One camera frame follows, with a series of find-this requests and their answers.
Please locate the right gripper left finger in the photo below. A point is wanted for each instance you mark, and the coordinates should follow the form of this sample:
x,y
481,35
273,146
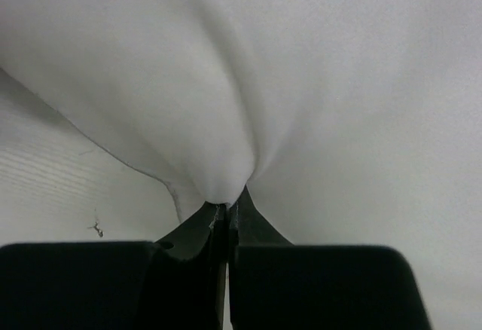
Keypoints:
x,y
176,282

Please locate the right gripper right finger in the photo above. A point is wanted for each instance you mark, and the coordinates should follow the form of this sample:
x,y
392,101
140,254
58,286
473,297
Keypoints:
x,y
274,284

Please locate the white pillow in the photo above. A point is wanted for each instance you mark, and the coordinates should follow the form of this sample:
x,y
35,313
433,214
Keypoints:
x,y
350,121

